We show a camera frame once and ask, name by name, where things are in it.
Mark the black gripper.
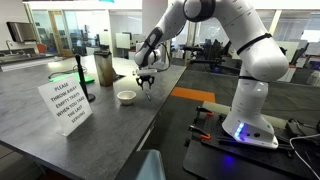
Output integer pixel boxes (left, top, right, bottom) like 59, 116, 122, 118
136, 75, 156, 91

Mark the white bowl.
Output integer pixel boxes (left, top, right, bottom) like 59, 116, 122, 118
116, 90, 138, 107

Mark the metallic canister dispenser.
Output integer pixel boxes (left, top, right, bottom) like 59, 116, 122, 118
93, 45, 115, 88

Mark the white partition board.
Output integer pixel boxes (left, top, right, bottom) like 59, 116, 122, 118
115, 32, 132, 51

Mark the black pole stand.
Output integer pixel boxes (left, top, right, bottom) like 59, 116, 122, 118
74, 54, 96, 103

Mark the black orange clamp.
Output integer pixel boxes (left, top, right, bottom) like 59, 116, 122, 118
187, 124, 212, 141
195, 105, 215, 118

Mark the white square column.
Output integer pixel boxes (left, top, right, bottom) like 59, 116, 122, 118
141, 0, 169, 44

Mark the green flat tablet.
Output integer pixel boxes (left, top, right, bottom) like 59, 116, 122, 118
49, 71, 96, 85

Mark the black office chair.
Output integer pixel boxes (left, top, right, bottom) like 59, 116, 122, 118
199, 37, 235, 74

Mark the teal chair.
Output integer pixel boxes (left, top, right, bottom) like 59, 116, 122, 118
114, 149, 167, 180

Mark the white printed sign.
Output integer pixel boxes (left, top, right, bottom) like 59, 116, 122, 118
37, 74, 93, 137

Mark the black mounting plate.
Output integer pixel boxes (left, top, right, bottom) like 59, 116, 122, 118
182, 109, 320, 180

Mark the steel sink counter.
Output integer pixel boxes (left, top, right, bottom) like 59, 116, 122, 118
0, 49, 65, 73

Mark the metal faucet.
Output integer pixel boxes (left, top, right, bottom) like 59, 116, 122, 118
5, 39, 14, 55

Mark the black power adapter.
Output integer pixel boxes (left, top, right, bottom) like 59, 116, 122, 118
285, 119, 305, 138

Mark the black cable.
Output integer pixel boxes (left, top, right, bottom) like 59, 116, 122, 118
47, 64, 88, 80

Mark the wall paper towel dispenser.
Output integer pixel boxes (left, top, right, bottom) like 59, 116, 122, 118
6, 21, 38, 43

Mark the white cable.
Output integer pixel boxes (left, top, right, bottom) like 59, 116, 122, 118
289, 133, 320, 180

